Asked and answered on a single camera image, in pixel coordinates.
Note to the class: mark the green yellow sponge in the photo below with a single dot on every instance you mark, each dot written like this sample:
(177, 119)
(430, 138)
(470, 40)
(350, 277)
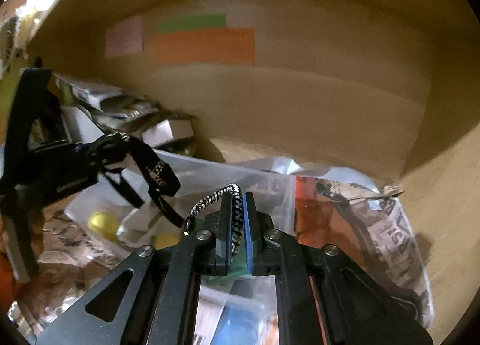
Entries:
(237, 270)

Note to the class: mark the small white box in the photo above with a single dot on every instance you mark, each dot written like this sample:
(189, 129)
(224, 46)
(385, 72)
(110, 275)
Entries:
(167, 131)

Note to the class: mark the orange paper note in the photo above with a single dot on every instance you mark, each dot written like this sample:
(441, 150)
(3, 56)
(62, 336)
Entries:
(225, 46)

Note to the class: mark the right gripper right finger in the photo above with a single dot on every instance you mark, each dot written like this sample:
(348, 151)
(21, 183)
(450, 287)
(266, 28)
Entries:
(323, 296)

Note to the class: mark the stack of magazines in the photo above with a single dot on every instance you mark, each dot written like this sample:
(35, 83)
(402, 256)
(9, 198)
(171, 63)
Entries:
(110, 107)

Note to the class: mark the black headband with chain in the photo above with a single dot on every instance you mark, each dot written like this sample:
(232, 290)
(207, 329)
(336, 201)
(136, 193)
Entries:
(160, 178)

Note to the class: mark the car print newspaper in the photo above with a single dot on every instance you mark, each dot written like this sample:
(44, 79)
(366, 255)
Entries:
(344, 207)

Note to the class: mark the pink paper note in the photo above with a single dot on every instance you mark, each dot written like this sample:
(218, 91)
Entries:
(124, 38)

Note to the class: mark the yellow soft ball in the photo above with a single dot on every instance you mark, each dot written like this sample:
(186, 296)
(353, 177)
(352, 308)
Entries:
(104, 224)

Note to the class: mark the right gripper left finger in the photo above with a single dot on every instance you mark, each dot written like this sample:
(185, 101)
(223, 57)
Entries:
(152, 296)

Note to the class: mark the clear plastic storage bin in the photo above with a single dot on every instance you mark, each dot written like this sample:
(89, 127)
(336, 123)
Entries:
(270, 180)

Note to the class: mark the green paper note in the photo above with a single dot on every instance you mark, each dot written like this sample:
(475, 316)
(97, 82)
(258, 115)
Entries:
(192, 22)

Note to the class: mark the white paper sheet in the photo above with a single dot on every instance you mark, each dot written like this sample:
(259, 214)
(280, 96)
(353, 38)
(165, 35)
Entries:
(79, 125)

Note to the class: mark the orange jacket sleeve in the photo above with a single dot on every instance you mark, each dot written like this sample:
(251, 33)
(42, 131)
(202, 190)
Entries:
(8, 288)

